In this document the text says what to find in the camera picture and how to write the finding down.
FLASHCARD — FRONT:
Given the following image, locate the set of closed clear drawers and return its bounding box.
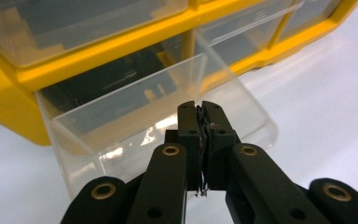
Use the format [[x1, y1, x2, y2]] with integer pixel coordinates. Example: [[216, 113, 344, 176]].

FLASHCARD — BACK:
[[0, 0, 343, 68]]

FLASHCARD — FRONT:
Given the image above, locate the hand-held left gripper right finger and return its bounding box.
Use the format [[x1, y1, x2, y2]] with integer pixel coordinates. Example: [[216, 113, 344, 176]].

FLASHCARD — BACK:
[[201, 100, 331, 224]]

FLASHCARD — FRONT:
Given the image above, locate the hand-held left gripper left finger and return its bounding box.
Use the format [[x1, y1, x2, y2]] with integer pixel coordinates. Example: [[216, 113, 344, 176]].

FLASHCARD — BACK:
[[126, 100, 203, 224]]

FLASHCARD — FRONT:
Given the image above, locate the clear plastic pulled-out drawer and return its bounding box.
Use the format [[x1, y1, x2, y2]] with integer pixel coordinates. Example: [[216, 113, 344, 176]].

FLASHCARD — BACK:
[[34, 32, 280, 201]]

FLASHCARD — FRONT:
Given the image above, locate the yellow drawer organizer cabinet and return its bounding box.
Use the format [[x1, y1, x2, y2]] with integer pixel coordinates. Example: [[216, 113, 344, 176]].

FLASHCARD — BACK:
[[0, 0, 358, 147]]

